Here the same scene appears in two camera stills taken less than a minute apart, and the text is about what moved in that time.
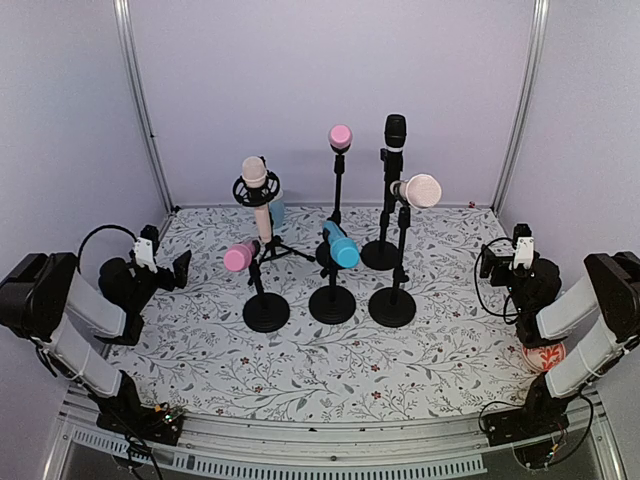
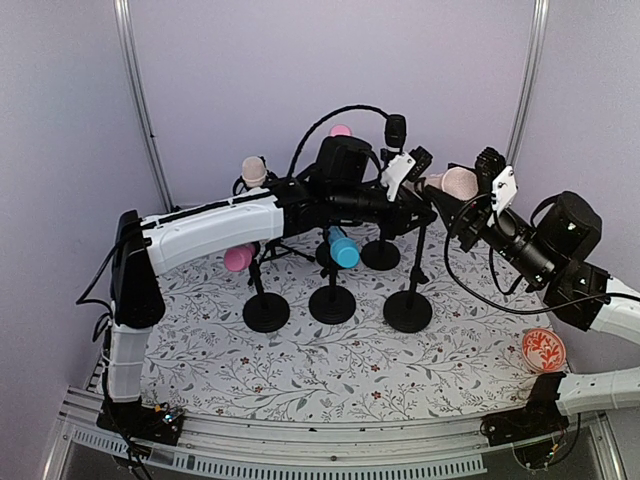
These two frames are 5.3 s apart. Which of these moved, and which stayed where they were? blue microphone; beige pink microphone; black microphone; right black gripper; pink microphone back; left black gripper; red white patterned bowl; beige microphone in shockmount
Moved: beige pink microphone; right black gripper; left black gripper
Stayed: red white patterned bowl; pink microphone back; black microphone; beige microphone in shockmount; blue microphone
